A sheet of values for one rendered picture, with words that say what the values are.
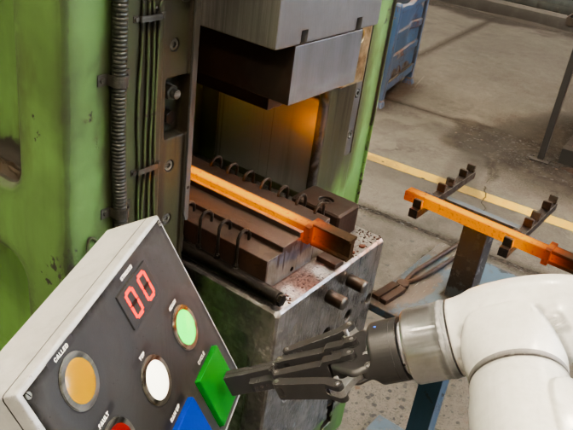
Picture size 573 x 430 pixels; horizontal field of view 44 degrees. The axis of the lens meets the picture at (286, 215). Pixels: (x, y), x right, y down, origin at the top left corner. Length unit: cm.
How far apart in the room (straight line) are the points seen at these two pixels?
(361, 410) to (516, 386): 173
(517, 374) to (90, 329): 42
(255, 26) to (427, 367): 54
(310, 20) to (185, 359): 53
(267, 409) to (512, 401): 75
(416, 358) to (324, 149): 83
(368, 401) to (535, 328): 173
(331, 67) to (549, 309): 58
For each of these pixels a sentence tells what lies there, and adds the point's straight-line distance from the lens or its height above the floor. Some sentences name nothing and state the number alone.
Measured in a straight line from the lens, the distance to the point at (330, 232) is 127.
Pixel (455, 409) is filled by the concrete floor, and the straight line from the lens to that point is 253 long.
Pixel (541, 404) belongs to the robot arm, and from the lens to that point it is 70.
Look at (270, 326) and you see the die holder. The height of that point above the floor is 88.
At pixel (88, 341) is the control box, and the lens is 74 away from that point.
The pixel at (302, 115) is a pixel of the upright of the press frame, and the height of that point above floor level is 111.
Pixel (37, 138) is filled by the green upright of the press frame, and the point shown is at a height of 123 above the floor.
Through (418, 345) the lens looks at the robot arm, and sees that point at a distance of 80.
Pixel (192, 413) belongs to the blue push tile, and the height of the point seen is 103.
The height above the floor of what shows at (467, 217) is 98.
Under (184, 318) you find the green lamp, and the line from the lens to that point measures 89.
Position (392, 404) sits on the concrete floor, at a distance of 247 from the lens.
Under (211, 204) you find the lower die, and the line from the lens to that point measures 138.
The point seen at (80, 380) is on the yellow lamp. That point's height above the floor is 117.
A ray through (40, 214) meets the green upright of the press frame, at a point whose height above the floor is 111.
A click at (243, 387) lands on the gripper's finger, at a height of 102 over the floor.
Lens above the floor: 165
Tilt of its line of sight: 29 degrees down
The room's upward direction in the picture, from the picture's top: 8 degrees clockwise
